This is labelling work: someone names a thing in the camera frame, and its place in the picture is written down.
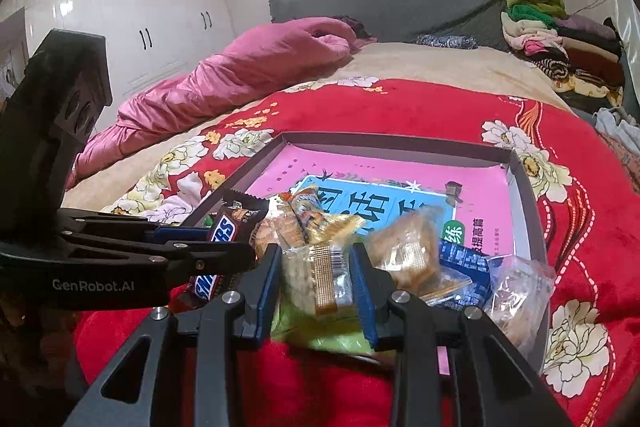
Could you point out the yellow snack bar packet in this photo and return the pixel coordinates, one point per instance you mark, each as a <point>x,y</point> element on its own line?
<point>325,222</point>

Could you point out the dark cloth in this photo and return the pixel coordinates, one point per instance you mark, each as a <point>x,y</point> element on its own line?
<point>357,29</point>

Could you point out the beige bed sheet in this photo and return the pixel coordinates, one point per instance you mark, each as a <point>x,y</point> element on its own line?
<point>425,62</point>

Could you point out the light blue garment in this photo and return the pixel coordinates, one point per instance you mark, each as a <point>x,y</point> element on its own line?
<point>617,122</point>

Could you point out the white satin curtain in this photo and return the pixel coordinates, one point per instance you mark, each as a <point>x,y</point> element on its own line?
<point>627,22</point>

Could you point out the stack of folded clothes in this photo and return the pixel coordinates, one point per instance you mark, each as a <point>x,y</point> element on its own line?
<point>575,52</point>

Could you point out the grey headboard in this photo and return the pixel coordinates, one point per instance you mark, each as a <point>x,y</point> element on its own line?
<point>400,7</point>

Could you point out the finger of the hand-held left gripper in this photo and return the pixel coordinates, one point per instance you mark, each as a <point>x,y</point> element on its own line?
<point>182,234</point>
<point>210,257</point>

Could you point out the pink quilt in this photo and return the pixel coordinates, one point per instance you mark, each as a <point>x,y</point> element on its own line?
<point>225,77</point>

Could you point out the clear rice cracker packet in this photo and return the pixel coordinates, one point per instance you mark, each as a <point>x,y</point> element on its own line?
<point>320,277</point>

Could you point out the white wardrobe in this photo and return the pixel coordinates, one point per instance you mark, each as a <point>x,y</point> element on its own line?
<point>150,7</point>

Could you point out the green paper card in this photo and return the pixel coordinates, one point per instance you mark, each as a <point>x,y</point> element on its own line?
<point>310,327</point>

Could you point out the pink book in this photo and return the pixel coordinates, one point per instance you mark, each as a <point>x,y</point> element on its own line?
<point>375,162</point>

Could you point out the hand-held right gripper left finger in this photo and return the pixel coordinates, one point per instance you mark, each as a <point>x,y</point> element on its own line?
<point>262,297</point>

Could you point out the brown pastry packet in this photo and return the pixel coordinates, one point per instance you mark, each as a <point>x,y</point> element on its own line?
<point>405,252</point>

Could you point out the shallow grey cardboard box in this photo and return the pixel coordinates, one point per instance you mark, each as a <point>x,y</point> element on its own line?
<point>400,146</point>

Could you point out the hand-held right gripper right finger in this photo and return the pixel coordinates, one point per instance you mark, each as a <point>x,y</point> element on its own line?
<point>365,302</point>

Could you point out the pink floral fabric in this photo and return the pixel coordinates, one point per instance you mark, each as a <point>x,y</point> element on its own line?
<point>625,162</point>

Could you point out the red floral blanket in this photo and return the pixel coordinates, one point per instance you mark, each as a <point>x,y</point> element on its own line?
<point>590,257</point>

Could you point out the blue snack packet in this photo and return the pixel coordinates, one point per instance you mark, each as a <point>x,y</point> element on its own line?
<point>462,272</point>

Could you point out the dark patterned pillow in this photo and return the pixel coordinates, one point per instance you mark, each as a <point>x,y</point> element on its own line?
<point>445,42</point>

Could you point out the orange cracker packet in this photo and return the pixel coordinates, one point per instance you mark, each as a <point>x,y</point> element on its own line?
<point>275,232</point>

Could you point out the brown chocolate bar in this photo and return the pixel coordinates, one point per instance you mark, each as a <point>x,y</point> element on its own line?
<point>235,212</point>

